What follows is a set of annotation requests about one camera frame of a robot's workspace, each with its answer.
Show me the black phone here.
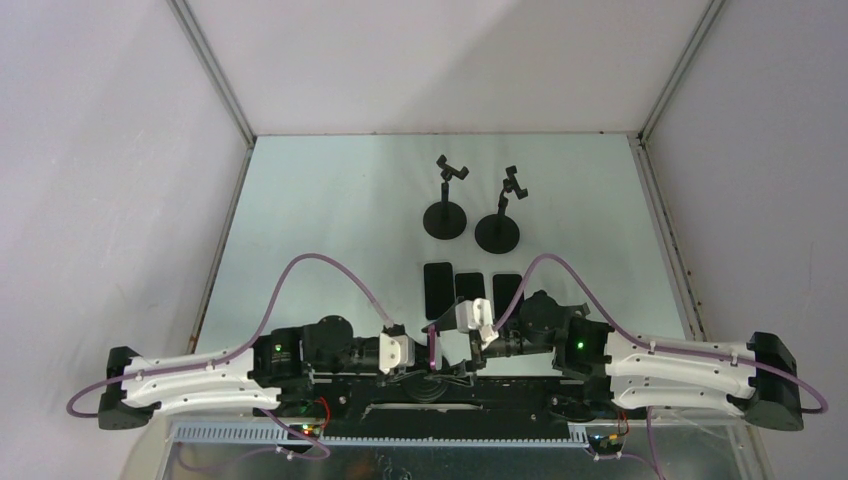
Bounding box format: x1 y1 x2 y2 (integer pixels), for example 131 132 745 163
492 273 523 319
454 272 487 301

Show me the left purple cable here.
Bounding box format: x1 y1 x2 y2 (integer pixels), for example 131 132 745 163
66 253 399 462

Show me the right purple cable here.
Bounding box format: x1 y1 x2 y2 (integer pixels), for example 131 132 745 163
493 253 829 480

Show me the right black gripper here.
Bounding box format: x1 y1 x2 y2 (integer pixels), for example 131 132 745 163
422 304 554 388

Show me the purple cable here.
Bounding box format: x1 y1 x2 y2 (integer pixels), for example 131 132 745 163
66 253 399 462
493 253 829 480

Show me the black front mounting rail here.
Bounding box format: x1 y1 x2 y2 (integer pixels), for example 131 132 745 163
271 375 646 442

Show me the teal blue phone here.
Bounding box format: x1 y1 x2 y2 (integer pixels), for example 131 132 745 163
423 262 455 321

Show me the right small circuit board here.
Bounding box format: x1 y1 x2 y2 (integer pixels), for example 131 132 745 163
588 434 626 459

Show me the small circuit board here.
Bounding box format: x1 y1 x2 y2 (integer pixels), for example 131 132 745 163
287 424 322 441
588 434 626 459

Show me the left small circuit board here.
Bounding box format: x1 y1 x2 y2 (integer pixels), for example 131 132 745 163
287 424 322 441

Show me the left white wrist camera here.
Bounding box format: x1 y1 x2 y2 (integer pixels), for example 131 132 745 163
378 325 415 375

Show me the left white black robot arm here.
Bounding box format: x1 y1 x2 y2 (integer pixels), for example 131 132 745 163
95 315 447 431

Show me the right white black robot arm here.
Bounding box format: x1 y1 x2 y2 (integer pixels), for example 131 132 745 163
422 290 804 432

